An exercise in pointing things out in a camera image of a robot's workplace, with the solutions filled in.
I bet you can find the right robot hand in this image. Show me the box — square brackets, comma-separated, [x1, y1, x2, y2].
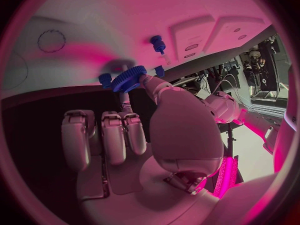
[60, 74, 225, 225]

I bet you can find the blue gear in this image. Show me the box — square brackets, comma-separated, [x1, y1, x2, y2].
[110, 65, 149, 94]

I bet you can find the white task board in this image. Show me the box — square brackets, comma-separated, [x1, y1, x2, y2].
[1, 0, 279, 100]

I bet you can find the black stand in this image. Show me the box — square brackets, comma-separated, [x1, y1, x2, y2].
[218, 122, 245, 185]

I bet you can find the cluttered workshop desk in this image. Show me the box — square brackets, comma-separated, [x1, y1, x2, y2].
[168, 59, 242, 98]

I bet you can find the blue short plug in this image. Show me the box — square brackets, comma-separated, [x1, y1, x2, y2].
[154, 65, 165, 78]

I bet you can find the blue stepped peg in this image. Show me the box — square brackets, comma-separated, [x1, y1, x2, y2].
[149, 35, 167, 56]

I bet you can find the blue short cylinder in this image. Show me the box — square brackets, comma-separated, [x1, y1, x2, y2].
[98, 72, 113, 89]

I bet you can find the dark equipment rack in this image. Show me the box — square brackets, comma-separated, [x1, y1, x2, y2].
[240, 34, 286, 98]

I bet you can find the white cable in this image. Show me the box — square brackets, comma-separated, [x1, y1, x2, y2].
[211, 78, 242, 106]
[218, 73, 240, 98]

